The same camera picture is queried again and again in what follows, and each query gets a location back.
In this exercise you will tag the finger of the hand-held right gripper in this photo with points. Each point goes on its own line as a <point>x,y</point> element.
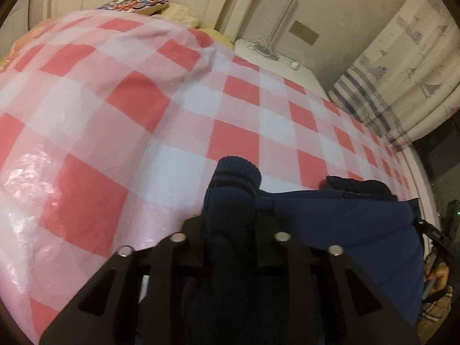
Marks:
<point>433,233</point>

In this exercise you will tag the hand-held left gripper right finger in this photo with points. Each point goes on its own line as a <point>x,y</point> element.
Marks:
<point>267,239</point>

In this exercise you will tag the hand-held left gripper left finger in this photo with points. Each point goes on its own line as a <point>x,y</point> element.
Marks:
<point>190,239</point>

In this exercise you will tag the navy blue puffer jacket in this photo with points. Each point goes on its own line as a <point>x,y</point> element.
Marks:
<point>323,215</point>

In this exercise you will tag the person's right hand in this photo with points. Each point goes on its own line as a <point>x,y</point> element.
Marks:
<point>438,275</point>

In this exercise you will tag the plaid clothing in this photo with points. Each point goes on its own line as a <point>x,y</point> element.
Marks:
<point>435,311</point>

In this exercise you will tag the pink checked bed sheet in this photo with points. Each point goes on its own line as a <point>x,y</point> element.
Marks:
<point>107,115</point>

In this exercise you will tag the printed striped curtain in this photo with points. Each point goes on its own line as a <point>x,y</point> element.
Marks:
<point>413,72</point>

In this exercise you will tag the white nightstand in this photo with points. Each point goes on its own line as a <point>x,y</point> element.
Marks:
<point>305,75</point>

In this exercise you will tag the yellow pillow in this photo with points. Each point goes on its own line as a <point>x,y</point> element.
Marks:
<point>219,36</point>

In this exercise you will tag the clear lamp stand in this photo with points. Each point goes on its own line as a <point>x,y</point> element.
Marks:
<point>284,16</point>

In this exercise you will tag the cream fluffy blanket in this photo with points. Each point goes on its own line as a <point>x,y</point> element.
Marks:
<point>179,13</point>

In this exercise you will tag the patterned round pillow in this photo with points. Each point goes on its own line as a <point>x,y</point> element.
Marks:
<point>140,3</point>

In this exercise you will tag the wall outlet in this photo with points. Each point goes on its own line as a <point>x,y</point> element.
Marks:
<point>303,32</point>

